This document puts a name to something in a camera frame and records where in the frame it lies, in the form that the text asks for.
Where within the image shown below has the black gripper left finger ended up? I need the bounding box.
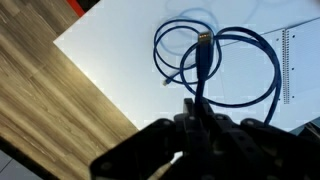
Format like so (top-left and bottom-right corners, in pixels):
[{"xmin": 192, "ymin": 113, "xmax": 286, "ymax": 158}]
[{"xmin": 89, "ymin": 97, "xmax": 202, "ymax": 180}]

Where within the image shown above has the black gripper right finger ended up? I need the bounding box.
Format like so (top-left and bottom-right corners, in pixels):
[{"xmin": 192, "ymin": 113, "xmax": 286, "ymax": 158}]
[{"xmin": 199, "ymin": 99, "xmax": 320, "ymax": 180}]

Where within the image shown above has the blue ethernet cable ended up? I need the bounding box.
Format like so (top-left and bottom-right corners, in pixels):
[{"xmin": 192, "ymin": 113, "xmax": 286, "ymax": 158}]
[{"xmin": 152, "ymin": 18, "xmax": 283, "ymax": 126}]

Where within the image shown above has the white spiral notebook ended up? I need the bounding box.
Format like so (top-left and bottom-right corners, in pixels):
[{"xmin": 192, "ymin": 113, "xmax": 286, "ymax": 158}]
[{"xmin": 203, "ymin": 17, "xmax": 320, "ymax": 130}]

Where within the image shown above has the red floor strip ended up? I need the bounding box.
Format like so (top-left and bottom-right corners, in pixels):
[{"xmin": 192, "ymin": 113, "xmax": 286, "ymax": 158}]
[{"xmin": 65, "ymin": 0, "xmax": 87, "ymax": 18}]

